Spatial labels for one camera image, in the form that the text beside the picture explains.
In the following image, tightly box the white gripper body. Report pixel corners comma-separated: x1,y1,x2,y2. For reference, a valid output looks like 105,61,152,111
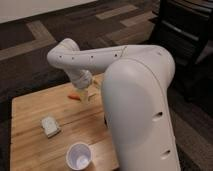
70,70,92,89

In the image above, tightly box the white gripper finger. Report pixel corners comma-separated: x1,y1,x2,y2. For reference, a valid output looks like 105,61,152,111
92,79,101,89
77,89,88,102

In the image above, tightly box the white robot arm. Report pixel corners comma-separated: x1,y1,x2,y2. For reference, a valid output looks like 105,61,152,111
47,38,181,171

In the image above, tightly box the wooden table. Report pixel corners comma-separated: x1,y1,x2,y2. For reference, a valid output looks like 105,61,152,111
10,83,118,171

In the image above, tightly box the white paper cup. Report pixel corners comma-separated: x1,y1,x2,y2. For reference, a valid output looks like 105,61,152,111
66,142,92,171

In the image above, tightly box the black cabinet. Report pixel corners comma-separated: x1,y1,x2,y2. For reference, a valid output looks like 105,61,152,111
149,0,213,67

